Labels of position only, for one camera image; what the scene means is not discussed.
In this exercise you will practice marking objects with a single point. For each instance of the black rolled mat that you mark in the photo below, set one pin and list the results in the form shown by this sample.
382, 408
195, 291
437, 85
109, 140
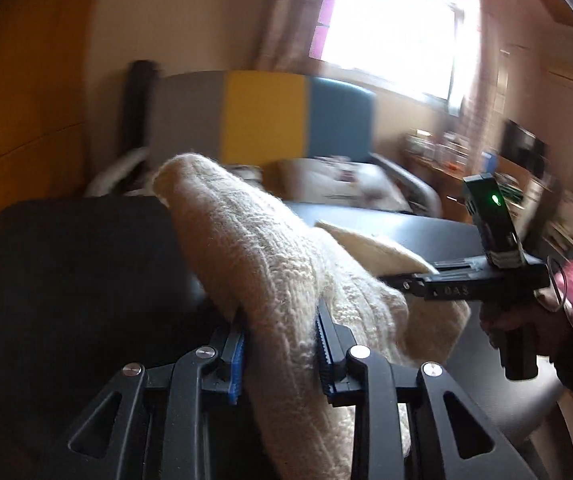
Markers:
139, 105

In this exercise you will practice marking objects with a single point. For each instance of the beige patterned curtain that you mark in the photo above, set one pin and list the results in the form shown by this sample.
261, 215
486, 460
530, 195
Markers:
286, 35
476, 110

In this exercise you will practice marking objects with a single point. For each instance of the grey yellow blue sofa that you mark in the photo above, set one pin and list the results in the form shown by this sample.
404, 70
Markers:
266, 115

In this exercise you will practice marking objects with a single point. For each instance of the person's right hand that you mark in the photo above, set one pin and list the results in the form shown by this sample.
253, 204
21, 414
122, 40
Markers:
546, 325

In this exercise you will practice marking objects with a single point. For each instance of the black television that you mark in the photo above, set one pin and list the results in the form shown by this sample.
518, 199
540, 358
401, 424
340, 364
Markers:
524, 147

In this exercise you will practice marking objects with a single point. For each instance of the black padded table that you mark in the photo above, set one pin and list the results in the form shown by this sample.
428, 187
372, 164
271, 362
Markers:
66, 270

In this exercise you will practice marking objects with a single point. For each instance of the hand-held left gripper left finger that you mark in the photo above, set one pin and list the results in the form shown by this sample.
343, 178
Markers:
236, 360

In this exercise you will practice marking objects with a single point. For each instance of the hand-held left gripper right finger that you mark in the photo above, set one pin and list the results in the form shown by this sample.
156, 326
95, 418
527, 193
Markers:
324, 355

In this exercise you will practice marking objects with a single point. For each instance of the cream knitted sweater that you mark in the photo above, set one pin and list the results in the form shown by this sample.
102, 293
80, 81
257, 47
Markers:
276, 270

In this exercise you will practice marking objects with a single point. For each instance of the wooden desk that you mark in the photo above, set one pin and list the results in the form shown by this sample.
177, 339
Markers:
446, 180

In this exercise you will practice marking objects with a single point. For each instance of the group of storage jars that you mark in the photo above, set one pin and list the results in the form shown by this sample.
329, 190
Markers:
436, 147

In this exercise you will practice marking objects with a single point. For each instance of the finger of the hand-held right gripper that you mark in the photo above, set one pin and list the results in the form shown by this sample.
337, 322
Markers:
401, 282

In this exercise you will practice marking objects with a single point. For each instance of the bright window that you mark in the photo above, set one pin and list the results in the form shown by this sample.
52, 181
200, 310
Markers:
391, 30

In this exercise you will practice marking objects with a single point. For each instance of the grey deer print pillow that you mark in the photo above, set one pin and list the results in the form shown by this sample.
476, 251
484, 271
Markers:
346, 180

